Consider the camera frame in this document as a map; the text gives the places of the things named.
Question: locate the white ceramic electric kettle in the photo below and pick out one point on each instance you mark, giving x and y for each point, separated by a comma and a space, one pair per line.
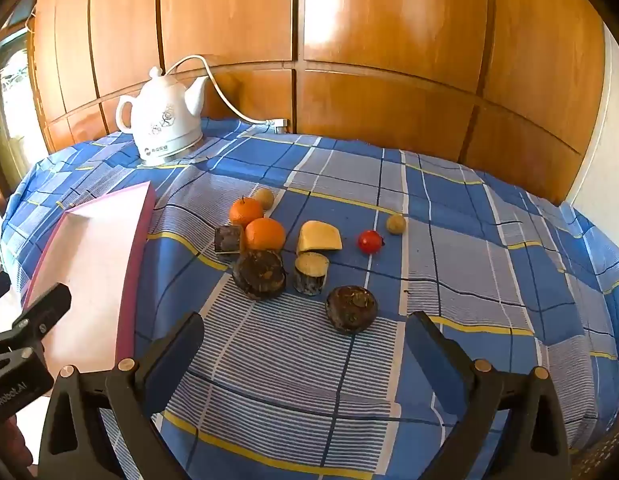
162, 125

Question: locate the small brown kiwi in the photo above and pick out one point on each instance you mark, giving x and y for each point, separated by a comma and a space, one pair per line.
396, 224
263, 198

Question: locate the orange mandarin with stem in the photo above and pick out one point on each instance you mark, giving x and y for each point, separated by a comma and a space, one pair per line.
246, 211

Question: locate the blue plaid tablecloth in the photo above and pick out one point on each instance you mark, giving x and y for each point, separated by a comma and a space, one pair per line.
339, 385

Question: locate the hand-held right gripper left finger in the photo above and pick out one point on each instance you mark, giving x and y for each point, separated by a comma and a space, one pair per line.
177, 355

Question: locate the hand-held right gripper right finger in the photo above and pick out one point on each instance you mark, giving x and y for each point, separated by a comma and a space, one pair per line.
432, 355

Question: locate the pink cardboard tray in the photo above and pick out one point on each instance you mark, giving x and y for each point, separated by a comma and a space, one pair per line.
99, 260

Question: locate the yellow fruit chunk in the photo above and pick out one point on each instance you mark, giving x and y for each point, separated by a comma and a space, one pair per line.
318, 236

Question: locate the red cherry tomato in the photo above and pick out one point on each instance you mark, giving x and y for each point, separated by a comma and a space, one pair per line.
370, 241

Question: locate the wooden glazed door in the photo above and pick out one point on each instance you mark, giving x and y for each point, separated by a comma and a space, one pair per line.
14, 95

